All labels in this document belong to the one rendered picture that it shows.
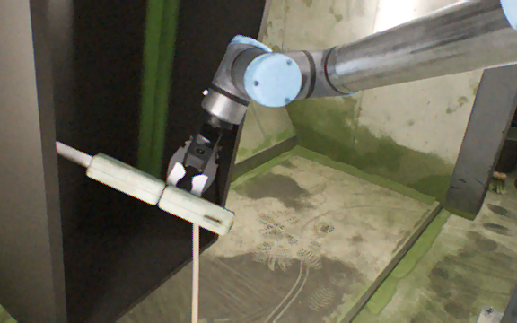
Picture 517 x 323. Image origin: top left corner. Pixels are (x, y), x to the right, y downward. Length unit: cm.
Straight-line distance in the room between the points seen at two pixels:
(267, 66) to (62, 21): 56
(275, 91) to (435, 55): 28
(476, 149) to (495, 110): 24
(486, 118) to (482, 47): 204
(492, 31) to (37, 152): 65
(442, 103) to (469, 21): 207
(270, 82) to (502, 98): 192
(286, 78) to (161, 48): 68
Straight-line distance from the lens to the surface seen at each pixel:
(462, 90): 255
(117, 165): 87
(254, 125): 282
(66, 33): 113
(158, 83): 138
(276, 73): 72
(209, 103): 85
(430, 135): 266
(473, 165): 265
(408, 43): 60
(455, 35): 54
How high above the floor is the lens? 136
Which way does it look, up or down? 27 degrees down
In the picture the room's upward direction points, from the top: 3 degrees clockwise
